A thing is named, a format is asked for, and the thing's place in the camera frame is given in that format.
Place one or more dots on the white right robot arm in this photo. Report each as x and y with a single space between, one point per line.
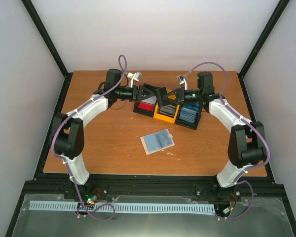
247 146

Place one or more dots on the beige card holder wallet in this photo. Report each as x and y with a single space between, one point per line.
157 141

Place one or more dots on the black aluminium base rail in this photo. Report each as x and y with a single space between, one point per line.
199 188

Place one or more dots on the red and white card stack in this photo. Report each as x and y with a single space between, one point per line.
147 106

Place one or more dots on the yellow middle card bin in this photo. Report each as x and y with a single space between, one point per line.
158 116

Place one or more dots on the black right frame post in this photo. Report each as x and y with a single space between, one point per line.
272 21

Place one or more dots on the metal front plate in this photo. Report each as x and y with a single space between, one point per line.
251 217

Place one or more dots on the blue card stack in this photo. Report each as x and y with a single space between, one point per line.
190 112

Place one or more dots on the grey card stack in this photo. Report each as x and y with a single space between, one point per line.
168 110

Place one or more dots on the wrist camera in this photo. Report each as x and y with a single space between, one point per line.
182 82
134 77

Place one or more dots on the light blue cable duct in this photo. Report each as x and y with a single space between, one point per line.
133 208

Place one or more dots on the black card bin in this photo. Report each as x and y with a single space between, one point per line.
149 96
187 124

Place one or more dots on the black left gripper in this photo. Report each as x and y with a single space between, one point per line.
135 93

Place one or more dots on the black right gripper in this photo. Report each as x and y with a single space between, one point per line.
170 94

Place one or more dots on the black frame post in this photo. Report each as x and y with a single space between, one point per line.
272 21
31 10

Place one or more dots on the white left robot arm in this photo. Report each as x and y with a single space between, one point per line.
67 133

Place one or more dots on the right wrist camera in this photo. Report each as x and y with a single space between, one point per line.
182 82

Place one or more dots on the black left frame post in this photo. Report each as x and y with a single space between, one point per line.
31 10

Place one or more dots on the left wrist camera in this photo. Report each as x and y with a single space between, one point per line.
134 77

